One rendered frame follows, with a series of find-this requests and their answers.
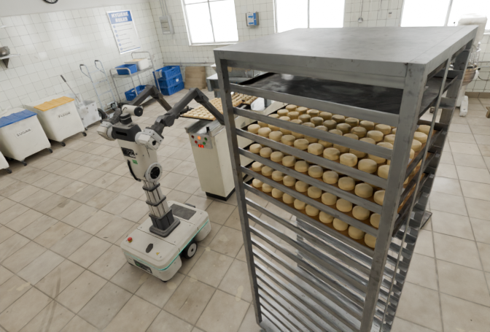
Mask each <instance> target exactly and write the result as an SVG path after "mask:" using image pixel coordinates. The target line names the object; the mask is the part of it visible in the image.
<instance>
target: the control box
mask: <svg viewBox="0 0 490 332"><path fill-rule="evenodd" d="M192 136H194V138H192ZM198 136H199V137H200V138H201V139H198ZM204 138H207V140H205V139H204ZM190 139H191V142H192V146H195V147H200V146H201V145H203V146H201V147H202V148H206V149H210V150H211V149H212V148H213V146H212V142H211V137H209V135H205V134H196V133H190ZM195 141H197V142H198V143H197V144H196V143H195ZM203 142H205V143H206V144H205V145H204V144H203Z"/></svg>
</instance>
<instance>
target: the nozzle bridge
mask: <svg viewBox="0 0 490 332"><path fill-rule="evenodd" d="M250 79H252V78H247V77H229V81H230V83H232V84H236V82H237V84H239V83H241V82H244V81H247V80H250ZM206 82H207V86H208V91H209V92H212V91H214V97H215V98H221V97H220V92H219V83H218V79H217V74H214V75H212V76H210V77H208V78H206ZM270 105H271V100H268V99H264V107H269V106H270Z"/></svg>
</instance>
